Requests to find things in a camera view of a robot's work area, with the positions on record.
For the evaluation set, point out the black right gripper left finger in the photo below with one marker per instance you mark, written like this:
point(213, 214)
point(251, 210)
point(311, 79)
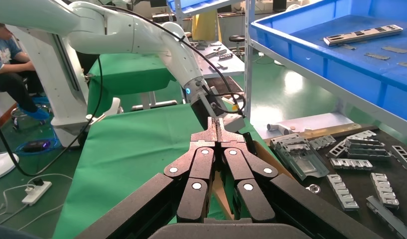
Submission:
point(196, 184)

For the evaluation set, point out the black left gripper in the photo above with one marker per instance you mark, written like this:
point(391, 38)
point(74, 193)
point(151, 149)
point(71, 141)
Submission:
point(200, 113)

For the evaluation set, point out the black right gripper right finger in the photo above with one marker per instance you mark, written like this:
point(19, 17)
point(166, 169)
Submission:
point(246, 184)

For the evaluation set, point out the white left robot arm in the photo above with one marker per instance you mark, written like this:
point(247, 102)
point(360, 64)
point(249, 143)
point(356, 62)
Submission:
point(91, 29)

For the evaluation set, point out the black tray with wooden rim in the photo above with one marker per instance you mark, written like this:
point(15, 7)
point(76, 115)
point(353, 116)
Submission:
point(364, 179)

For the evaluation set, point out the black box with purple light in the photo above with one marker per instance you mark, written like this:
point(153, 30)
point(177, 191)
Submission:
point(36, 146)

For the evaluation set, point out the small grey metal strip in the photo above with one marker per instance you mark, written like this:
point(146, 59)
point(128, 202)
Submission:
point(284, 138)

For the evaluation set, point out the large flat grey metal plate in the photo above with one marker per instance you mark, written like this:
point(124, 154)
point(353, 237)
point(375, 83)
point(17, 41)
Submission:
point(300, 161)

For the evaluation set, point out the small metal washer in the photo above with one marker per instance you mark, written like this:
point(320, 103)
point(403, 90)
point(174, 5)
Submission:
point(313, 188)

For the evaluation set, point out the white low shelf board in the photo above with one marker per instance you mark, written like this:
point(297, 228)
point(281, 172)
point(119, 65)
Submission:
point(322, 120)

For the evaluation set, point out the white work table with tools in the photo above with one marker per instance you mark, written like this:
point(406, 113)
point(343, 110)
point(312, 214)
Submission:
point(229, 71)

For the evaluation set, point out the green tablecloth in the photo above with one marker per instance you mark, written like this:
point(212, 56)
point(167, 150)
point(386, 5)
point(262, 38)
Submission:
point(124, 158)

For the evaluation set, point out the black round stool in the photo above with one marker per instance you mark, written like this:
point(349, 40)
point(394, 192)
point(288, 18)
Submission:
point(236, 38)

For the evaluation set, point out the yellow cabinet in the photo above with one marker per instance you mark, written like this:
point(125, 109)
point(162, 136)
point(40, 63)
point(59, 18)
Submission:
point(206, 25)

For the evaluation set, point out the green covered side table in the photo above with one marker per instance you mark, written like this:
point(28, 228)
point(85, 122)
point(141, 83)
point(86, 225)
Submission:
point(130, 76)

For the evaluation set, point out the blue plastic bin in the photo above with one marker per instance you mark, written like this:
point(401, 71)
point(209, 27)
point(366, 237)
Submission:
point(196, 6)
point(355, 66)

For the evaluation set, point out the long grey metal bar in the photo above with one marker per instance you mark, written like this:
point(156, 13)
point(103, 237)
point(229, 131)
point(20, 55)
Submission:
point(388, 218)

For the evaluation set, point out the white robot torso column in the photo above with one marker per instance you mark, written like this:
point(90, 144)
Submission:
point(68, 109)

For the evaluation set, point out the grey tape patch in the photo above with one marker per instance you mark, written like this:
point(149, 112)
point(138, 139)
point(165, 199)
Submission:
point(377, 56)
point(394, 49)
point(406, 65)

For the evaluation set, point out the silver slotted shield plate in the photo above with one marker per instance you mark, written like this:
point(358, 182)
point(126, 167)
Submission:
point(363, 34)

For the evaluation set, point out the white power strip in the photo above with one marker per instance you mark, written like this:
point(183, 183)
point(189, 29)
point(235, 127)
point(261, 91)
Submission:
point(36, 194)

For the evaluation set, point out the white round floor base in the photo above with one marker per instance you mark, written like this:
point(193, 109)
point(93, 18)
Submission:
point(2, 165)

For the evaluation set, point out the seated person blue shirt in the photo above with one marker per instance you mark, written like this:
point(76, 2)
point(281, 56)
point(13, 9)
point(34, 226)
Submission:
point(8, 72)

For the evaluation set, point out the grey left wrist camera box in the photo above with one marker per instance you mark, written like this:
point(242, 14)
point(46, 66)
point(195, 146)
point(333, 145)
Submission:
point(234, 123)

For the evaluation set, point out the slotted grey metal bracket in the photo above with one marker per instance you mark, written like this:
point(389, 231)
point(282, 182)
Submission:
point(351, 164)
point(322, 142)
point(361, 135)
point(384, 190)
point(342, 192)

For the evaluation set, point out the perforated grey shelf post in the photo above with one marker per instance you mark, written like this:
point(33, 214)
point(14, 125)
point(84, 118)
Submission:
point(249, 66)

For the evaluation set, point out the grey metal ladder bracket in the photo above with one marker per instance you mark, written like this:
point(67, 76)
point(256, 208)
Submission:
point(337, 149)
point(404, 159)

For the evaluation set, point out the dark grey stacked metal bracket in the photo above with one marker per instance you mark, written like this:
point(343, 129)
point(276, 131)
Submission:
point(368, 150)

